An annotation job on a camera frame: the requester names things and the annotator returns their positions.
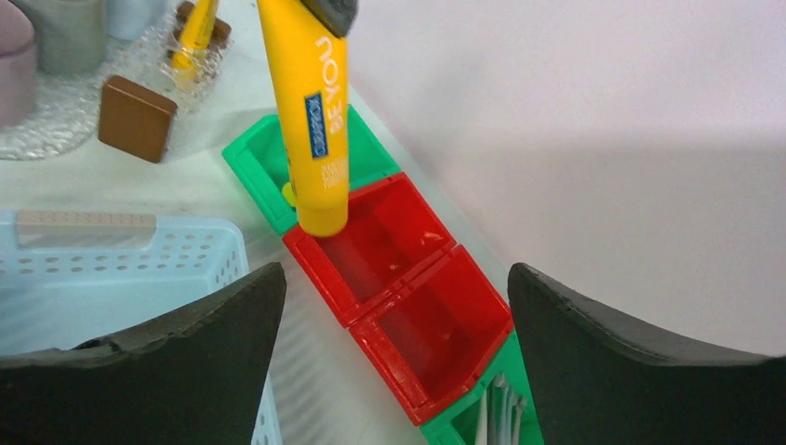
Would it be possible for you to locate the green bin with toothbrushes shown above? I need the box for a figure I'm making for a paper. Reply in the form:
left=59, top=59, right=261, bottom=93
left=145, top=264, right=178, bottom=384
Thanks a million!
left=420, top=333, right=544, bottom=445

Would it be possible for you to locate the yellow toothpaste tube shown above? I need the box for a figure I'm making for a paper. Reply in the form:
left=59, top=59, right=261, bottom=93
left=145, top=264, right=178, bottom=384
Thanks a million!
left=258, top=1, right=349, bottom=237
left=171, top=0, right=220, bottom=80

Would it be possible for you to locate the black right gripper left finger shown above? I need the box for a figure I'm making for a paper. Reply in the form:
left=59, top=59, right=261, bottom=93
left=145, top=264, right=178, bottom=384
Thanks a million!
left=1, top=262, right=287, bottom=444

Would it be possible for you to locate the green bin with toothpaste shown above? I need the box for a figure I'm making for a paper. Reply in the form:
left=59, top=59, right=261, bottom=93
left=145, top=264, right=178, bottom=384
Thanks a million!
left=222, top=107, right=400, bottom=236

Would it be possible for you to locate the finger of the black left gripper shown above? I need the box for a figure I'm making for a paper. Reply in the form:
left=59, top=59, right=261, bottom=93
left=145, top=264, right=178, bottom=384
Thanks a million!
left=303, top=0, right=359, bottom=38

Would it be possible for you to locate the glass jar with brown lid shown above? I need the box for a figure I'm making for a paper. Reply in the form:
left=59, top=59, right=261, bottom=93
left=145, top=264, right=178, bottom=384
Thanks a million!
left=97, top=75, right=178, bottom=163

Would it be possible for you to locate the light blue plastic basket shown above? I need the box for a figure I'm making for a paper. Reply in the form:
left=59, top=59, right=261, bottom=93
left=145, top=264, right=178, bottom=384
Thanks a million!
left=0, top=210, right=284, bottom=445

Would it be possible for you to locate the pink ceramic mug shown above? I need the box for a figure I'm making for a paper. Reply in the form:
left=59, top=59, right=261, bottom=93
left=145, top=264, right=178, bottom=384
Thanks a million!
left=1, top=0, right=37, bottom=128

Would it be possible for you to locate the light blue ceramic mug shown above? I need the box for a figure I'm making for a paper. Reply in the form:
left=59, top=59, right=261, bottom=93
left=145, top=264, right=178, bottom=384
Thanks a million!
left=106, top=0, right=167, bottom=41

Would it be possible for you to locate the grey ceramic mug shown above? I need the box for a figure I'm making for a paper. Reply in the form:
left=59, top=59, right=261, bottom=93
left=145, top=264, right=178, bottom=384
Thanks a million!
left=12, top=0, right=108, bottom=75

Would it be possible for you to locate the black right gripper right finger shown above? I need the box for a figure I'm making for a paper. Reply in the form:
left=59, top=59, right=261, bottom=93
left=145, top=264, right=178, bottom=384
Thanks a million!
left=507, top=262, right=785, bottom=444

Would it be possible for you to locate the red plastic bin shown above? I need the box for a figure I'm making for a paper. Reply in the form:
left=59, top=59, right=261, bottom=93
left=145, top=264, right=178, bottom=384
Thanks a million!
left=284, top=172, right=513, bottom=426

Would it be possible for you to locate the clear textured glass tray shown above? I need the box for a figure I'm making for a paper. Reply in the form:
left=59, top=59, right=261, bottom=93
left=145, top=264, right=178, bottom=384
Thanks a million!
left=1, top=3, right=232, bottom=160

